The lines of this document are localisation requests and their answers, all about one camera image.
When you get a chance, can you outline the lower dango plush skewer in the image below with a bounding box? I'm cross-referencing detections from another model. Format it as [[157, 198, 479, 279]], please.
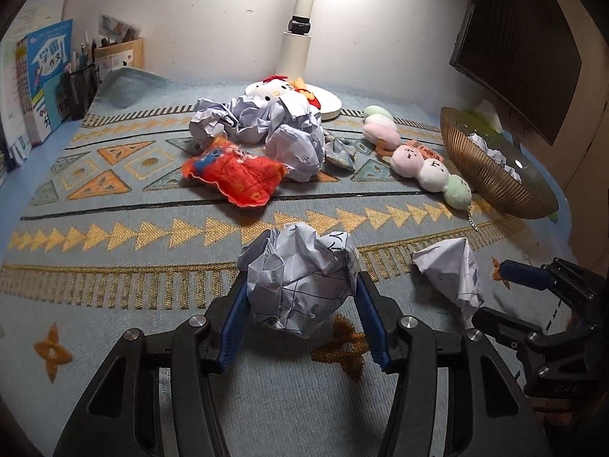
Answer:
[[390, 145, 473, 211]]

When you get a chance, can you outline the hello kitty plush toy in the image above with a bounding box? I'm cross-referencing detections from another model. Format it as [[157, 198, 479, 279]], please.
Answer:
[[246, 74, 321, 109]]

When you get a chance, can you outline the amber ribbed glass bowl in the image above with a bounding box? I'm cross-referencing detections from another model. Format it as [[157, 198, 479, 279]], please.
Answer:
[[440, 106, 558, 220]]

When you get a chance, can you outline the black mesh pen holder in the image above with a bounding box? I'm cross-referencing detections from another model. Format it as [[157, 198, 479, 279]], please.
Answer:
[[62, 64, 99, 121]]

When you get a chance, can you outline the large paper pile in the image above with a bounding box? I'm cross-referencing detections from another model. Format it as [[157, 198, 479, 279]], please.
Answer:
[[189, 92, 325, 183]]

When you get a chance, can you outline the white desk lamp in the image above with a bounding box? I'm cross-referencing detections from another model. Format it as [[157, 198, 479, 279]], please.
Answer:
[[276, 0, 344, 122]]

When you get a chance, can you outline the cardboard pen box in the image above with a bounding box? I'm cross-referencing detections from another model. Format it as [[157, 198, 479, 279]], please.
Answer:
[[95, 38, 145, 83]]

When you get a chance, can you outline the black wall monitor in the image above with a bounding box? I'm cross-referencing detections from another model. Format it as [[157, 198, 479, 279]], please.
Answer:
[[450, 0, 581, 144]]

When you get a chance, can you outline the small checked cloth pouch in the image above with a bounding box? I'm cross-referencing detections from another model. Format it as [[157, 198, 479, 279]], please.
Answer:
[[324, 134, 356, 172]]

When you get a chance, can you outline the dango plush skewer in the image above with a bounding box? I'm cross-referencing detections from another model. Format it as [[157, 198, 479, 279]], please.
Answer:
[[390, 145, 473, 211], [362, 105, 402, 151]]

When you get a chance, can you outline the upper dango plush skewer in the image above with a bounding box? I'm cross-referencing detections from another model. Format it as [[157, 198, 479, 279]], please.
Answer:
[[362, 105, 402, 151]]

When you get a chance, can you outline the crumpled paper in bowl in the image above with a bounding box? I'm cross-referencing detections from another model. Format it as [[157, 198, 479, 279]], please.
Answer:
[[467, 133, 521, 183]]

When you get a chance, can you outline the red snack bag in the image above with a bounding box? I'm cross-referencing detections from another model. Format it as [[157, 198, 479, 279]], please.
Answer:
[[182, 137, 288, 208]]

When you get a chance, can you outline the blue cover book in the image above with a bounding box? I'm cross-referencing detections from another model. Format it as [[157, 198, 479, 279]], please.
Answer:
[[16, 20, 72, 145]]

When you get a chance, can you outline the white paper ball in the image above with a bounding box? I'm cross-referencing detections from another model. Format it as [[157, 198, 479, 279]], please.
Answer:
[[238, 222, 362, 339]]

